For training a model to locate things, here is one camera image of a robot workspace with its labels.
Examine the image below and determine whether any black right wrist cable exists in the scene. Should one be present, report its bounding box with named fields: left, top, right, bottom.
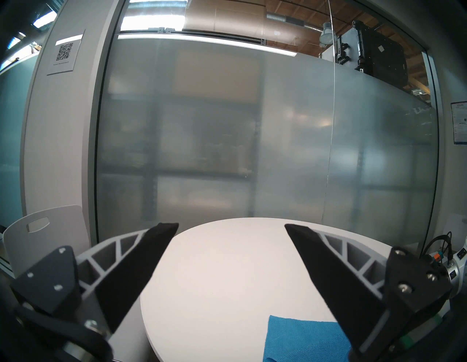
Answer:
left=422, top=231, right=454, bottom=262

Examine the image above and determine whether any white QR code sign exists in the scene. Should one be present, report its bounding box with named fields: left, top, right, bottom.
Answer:
left=46, top=29, right=86, bottom=76

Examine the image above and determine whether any black hard equipment case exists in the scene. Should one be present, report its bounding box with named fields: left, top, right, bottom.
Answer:
left=336, top=20, right=408, bottom=86

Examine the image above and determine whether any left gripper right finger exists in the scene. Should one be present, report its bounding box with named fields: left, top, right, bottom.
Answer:
left=284, top=224, right=453, bottom=360

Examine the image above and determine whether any grey pendant lamp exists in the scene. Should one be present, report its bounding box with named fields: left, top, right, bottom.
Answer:
left=320, top=21, right=335, bottom=47

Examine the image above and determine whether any blue cloth napkin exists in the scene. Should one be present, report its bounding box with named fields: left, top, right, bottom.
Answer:
left=263, top=315, right=356, bottom=362

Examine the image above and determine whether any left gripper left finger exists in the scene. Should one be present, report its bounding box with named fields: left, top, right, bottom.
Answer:
left=11, top=223, right=180, bottom=335

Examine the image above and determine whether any blue bordered wall poster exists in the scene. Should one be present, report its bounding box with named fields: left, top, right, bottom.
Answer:
left=449, top=101, right=467, bottom=145

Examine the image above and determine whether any white plastic chair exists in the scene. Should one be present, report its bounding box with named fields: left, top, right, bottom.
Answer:
left=2, top=204, right=92, bottom=278

